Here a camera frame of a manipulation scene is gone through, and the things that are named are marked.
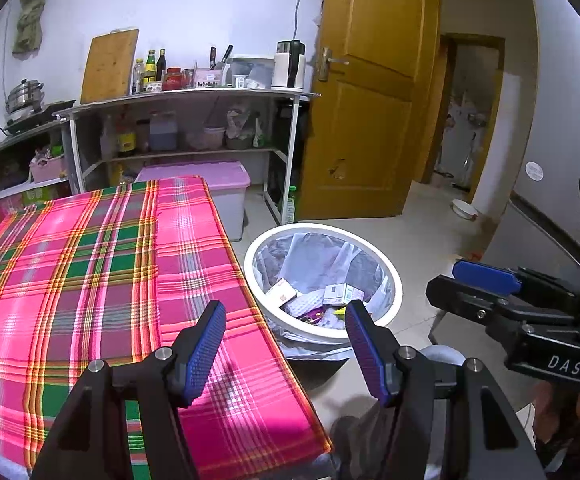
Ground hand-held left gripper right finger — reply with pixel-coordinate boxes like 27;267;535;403
345;300;546;480

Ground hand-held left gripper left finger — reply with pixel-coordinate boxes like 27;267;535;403
30;300;228;480

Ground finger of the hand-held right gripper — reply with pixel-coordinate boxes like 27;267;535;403
452;259;524;297
426;274;517;334

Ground white round bin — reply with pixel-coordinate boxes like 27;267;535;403
244;222;403;346

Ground white bowl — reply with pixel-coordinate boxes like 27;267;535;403
451;199;478;221

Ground pink green plaid tablecloth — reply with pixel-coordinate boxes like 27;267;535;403
0;176;333;480

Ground pink lid storage box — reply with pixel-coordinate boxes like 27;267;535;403
135;161;251;241

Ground white refrigerator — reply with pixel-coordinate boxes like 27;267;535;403
482;0;580;271

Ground wooden door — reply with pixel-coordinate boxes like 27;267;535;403
297;0;441;221

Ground lidded plastic tub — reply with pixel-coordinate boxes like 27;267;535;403
202;126;226;150

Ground plastic jug dark liquid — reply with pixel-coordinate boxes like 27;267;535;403
148;112;178;152

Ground green packet box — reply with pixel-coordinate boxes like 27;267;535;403
22;187;61;206

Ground crumpled plastic bags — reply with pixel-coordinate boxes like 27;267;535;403
225;105;258;150

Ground oil bottle yellow label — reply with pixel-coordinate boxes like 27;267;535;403
115;112;137;156

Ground clear plastic bottle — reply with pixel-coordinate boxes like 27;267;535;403
99;115;117;156

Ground pink basket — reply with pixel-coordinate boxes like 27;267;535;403
30;155;66;183

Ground white metal rack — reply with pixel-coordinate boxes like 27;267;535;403
52;87;321;226

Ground pink knife holder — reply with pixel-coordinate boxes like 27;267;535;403
192;69;226;88

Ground clear glass bottle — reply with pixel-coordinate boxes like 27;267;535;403
131;58;147;95

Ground low wooden shelf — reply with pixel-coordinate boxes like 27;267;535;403
0;115;78;226

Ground white black kettle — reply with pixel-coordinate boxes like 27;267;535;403
271;40;307;92

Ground green bottle yellow label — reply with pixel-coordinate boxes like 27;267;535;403
142;50;157;92

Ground black induction cooker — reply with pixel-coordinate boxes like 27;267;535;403
2;100;77;135

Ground clear storage container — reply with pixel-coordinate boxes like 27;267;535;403
227;56;276;88

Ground wooden cutting board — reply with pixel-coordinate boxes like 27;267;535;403
80;28;140;106

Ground steel steamer pot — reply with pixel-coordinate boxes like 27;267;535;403
5;79;46;116

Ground green hanging cloth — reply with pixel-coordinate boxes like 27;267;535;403
12;0;51;56

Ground metal door handle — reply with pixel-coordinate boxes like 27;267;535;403
317;47;350;82

